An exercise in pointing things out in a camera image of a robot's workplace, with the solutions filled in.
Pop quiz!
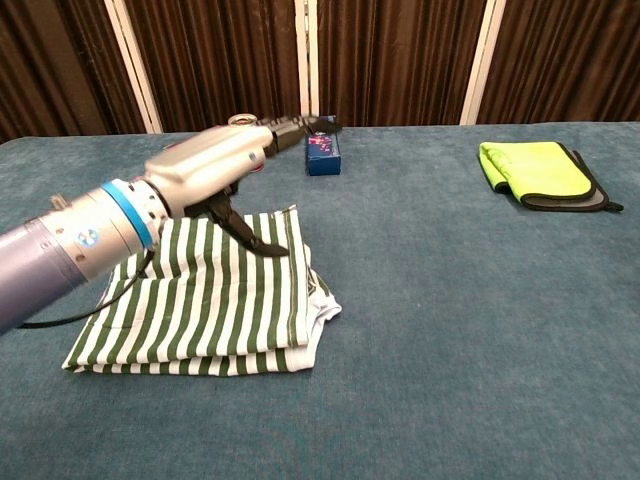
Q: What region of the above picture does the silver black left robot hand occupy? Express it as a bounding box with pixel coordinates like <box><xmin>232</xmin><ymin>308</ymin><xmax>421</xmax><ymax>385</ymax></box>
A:
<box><xmin>143</xmin><ymin>115</ymin><xmax>344</xmax><ymax>259</ymax></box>

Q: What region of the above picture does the green white striped T-shirt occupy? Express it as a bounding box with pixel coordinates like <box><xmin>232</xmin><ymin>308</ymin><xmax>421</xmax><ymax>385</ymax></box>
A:
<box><xmin>61</xmin><ymin>203</ymin><xmax>344</xmax><ymax>377</ymax></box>

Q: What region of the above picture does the blue rectangular carton box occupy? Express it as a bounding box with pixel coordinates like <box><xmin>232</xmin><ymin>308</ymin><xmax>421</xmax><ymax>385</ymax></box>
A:
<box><xmin>305</xmin><ymin>115</ymin><xmax>344</xmax><ymax>177</ymax></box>

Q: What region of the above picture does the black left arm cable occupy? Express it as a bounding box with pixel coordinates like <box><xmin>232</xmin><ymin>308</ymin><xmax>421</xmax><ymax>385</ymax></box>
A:
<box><xmin>17</xmin><ymin>247</ymin><xmax>156</xmax><ymax>330</ymax></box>

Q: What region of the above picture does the green microfiber cloth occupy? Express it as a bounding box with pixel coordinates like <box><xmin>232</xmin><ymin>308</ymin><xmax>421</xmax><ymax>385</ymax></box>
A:
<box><xmin>478</xmin><ymin>141</ymin><xmax>596</xmax><ymax>200</ymax></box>

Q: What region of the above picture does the dark pleated partition panel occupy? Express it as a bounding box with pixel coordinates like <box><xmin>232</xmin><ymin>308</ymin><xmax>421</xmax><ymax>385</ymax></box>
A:
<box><xmin>104</xmin><ymin>0</ymin><xmax>309</xmax><ymax>135</ymax></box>
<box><xmin>0</xmin><ymin>0</ymin><xmax>162</xmax><ymax>144</ymax></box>
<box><xmin>307</xmin><ymin>0</ymin><xmax>506</xmax><ymax>129</ymax></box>
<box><xmin>459</xmin><ymin>0</ymin><xmax>640</xmax><ymax>126</ymax></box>

